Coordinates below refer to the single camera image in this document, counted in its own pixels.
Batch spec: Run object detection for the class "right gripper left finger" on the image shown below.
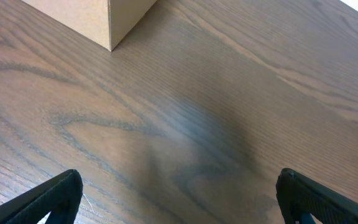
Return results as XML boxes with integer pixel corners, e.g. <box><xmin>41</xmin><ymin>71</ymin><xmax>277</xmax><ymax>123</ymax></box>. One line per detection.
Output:
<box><xmin>0</xmin><ymin>169</ymin><xmax>83</xmax><ymax>224</ymax></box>

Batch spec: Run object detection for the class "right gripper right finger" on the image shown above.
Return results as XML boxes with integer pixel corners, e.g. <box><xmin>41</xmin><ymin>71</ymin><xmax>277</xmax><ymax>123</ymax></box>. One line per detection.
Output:
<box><xmin>276</xmin><ymin>168</ymin><xmax>358</xmax><ymax>224</ymax></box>

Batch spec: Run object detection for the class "cardboard box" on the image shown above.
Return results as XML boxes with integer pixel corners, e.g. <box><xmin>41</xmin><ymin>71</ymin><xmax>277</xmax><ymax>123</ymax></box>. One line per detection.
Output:
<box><xmin>23</xmin><ymin>0</ymin><xmax>156</xmax><ymax>52</ymax></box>

